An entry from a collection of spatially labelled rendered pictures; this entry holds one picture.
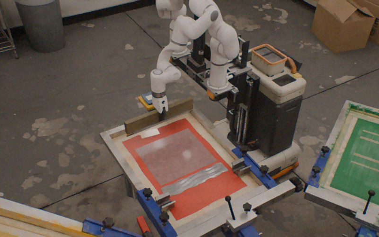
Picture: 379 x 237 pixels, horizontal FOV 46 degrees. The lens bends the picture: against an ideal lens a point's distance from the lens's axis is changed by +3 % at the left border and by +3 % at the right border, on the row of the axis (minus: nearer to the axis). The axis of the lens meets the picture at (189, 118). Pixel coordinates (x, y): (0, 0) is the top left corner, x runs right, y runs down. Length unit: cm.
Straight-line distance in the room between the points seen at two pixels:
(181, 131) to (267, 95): 80
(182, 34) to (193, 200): 80
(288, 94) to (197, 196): 114
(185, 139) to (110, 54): 271
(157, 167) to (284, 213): 138
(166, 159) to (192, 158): 14
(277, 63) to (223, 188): 112
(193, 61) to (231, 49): 43
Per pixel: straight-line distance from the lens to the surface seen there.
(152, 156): 232
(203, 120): 249
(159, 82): 216
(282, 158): 338
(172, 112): 235
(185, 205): 210
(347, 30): 515
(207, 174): 222
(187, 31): 206
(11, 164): 384
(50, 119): 417
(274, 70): 301
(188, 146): 237
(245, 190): 219
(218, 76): 243
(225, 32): 221
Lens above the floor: 261
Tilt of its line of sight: 40 degrees down
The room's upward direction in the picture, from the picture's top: 1 degrees clockwise
